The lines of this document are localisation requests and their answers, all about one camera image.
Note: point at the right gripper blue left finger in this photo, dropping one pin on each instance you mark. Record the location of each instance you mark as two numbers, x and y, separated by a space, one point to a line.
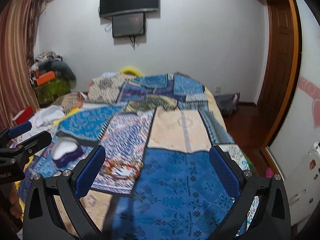
86 171

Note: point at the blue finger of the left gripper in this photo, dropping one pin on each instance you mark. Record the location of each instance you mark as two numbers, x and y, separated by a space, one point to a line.
32 145
13 132

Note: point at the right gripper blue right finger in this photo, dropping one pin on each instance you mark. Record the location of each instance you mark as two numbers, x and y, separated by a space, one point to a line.
227 170

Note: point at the purple heart-shaped jewelry box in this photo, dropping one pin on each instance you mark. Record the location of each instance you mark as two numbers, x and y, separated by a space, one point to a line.
65 150

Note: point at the person's left hand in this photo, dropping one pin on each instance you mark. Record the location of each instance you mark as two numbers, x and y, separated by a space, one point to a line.
15 208

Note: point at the red box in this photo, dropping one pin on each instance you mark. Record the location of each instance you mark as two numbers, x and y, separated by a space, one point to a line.
23 116

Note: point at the white crumpled cloth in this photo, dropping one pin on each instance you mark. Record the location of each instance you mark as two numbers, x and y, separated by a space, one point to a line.
43 121

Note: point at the green patterned storage box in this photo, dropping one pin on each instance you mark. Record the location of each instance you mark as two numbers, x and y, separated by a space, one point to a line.
50 91

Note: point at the orange box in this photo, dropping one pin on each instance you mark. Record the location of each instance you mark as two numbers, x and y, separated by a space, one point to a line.
42 79

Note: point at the brown patterned pillow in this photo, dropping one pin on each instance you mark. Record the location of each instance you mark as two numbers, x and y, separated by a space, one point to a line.
70 101

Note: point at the blue patchwork bedspread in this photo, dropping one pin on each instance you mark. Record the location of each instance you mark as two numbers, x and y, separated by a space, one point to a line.
156 181

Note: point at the white wardrobe with pink hearts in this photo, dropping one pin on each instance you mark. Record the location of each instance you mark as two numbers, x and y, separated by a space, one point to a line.
296 147

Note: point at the dark bag on floor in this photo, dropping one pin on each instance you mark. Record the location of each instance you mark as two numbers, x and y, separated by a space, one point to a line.
227 103

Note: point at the pile of clothes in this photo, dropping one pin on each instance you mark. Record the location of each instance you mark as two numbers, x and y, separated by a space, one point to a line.
51 61

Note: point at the brown wooden door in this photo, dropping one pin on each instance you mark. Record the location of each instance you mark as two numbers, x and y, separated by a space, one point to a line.
283 65

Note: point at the striped brown curtain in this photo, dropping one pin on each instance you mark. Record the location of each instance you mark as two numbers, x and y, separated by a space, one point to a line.
19 23

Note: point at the small black wall monitor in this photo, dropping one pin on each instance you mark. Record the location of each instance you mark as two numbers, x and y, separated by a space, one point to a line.
127 25

